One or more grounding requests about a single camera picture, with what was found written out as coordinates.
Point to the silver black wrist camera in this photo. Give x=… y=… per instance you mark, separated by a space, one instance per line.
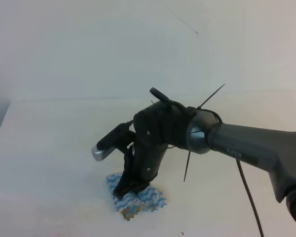
x=108 y=145

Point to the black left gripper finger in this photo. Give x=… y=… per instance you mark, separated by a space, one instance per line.
x=125 y=185

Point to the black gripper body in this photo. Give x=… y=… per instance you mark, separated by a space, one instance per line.
x=156 y=127

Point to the black cable tie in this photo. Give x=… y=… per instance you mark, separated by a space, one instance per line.
x=198 y=129

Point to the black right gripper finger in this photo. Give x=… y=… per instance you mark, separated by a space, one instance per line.
x=137 y=187

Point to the blue white wavy rag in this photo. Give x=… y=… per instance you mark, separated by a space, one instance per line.
x=149 y=200

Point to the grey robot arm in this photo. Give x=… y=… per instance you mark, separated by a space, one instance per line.
x=273 y=151

